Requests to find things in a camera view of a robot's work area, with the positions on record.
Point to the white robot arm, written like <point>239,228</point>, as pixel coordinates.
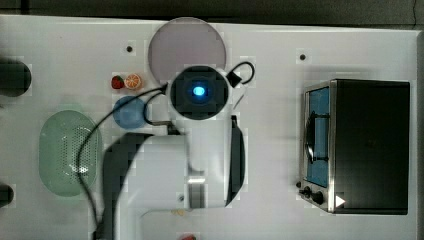
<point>199,163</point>

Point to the green oval strainer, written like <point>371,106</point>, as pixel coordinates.
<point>60,158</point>

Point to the grey round plate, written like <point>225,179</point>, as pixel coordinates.
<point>184,42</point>

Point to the orange slice toy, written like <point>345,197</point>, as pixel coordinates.
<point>133,82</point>

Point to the red strawberry toy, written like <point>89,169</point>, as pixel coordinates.
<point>117,82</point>

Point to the red tomato toy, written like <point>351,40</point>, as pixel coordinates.
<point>189,237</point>

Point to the silver black toaster oven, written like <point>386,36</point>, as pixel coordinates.
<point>355,146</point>

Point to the black round pan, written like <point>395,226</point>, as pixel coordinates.
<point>15,78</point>

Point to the dark grey cup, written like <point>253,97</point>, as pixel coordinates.
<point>6,195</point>

